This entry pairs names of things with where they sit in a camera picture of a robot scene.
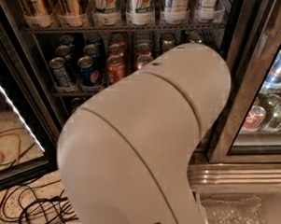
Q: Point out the orange can behind glass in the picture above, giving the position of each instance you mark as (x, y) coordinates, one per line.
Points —
(254, 118)

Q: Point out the front blue pepsi can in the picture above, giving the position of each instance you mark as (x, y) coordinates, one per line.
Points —
(88, 71)

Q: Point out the green can behind glass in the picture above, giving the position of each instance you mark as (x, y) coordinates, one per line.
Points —
(273, 123)

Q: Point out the right clear plastic bin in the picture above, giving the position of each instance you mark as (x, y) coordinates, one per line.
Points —
(240, 204)

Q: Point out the steel fridge base grille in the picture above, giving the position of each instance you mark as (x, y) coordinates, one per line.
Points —
(200, 172)

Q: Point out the front right orange can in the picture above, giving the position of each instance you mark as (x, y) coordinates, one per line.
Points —
(142, 61)

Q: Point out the open fridge door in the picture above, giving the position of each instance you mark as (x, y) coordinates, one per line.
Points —
(28, 151)

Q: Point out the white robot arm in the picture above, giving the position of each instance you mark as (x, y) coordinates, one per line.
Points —
(123, 155)

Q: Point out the redbull can behind glass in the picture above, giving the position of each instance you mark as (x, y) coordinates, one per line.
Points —
(274, 76)

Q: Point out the closed glass fridge door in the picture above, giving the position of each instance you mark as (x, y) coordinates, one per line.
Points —
(250, 44)

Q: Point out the front left orange can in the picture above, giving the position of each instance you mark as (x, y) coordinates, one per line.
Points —
(115, 67)

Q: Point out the front silver pepsi can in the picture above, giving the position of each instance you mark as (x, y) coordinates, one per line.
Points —
(61, 73)

